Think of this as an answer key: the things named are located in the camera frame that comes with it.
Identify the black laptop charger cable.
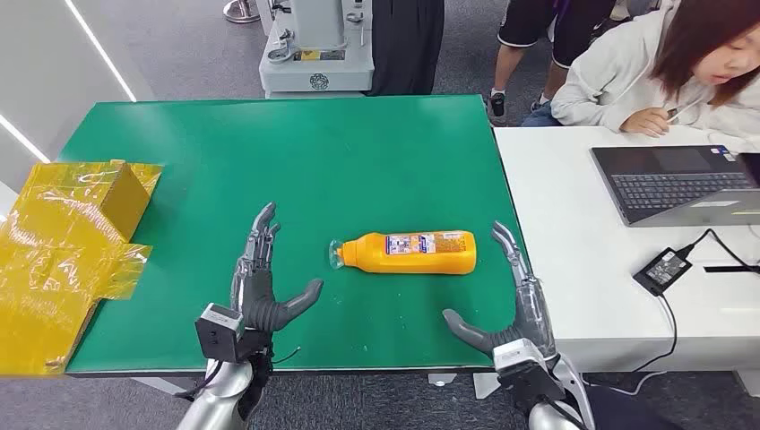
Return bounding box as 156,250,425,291
678,228,760,270

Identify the standing person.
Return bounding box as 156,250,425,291
367,0,446,98
487,0,618,127

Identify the dark grey laptop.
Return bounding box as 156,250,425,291
591,143,760,228

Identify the grey machine base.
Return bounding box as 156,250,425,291
258,0,376,99

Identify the white table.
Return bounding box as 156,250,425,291
492,125,760,399

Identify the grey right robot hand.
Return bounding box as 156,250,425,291
441,220,558,358

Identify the orange plastic bottle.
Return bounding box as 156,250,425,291
328,230,478,276

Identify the white floor cable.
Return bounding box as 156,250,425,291
584,370,668,398

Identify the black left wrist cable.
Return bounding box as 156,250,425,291
175,356,226,402

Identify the seated person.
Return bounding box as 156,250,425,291
521,0,760,152

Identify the chrome stanchion base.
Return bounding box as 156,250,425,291
222,0,263,25

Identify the person's right hand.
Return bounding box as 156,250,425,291
618,107,672,139

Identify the yellow taped cardboard box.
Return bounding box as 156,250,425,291
0,159,164,378

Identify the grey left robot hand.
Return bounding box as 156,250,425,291
229,202,325,333

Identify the black mains power cable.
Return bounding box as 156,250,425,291
630,294,679,375

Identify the green table mat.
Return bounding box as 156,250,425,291
59,94,532,376

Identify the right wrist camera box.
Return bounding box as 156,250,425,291
492,338,566,412

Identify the black power adapter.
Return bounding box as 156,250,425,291
632,247,694,298

